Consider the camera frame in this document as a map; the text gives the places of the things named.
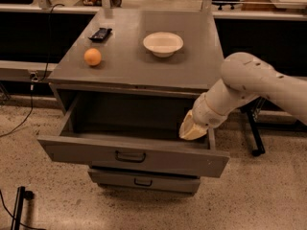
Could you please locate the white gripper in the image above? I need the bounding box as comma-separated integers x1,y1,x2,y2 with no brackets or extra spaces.
179,93,227,140

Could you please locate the grey top drawer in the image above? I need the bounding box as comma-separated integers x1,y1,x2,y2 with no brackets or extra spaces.
37,92,229,177

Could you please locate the grey drawer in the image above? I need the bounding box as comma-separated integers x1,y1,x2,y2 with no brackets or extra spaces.
37,92,229,177
88,169,201,194

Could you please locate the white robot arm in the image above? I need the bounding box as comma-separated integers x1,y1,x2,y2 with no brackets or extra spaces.
179,53,307,140

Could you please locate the grey bottom drawer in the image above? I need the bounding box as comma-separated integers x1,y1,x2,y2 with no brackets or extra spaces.
88,169,201,194

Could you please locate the grey drawer cabinet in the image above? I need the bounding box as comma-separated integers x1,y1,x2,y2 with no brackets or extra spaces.
47,9,232,196

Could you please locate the black stand leg with caster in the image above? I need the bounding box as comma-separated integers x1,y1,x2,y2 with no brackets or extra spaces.
240,98,266,156

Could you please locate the white bowl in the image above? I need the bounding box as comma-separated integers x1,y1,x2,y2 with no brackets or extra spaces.
143,32,183,58

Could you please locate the orange fruit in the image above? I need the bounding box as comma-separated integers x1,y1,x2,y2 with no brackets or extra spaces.
83,48,102,66

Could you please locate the dark snack bar wrapper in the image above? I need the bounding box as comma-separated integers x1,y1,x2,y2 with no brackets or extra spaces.
89,28,112,42

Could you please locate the black stand bottom left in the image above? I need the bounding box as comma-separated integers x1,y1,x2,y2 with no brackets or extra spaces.
0,186,45,230

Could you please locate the black cable on floor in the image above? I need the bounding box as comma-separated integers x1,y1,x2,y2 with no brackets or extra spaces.
0,3,65,139

